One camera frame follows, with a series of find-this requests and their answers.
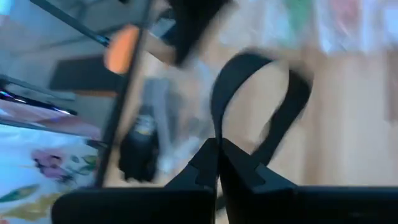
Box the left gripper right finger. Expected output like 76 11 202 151
220 138 298 191

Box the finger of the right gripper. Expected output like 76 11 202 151
172 0 231 67

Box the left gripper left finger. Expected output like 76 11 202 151
164 138 221 191

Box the black rubber floor mat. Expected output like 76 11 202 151
49 55 126 93

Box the grey work glove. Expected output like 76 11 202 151
119 79 175 184

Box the orange round disc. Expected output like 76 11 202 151
104 24 141 75

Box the white floral cloth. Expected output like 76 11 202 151
0 124 105 224

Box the metal garment rack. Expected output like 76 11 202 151
0 89 78 116

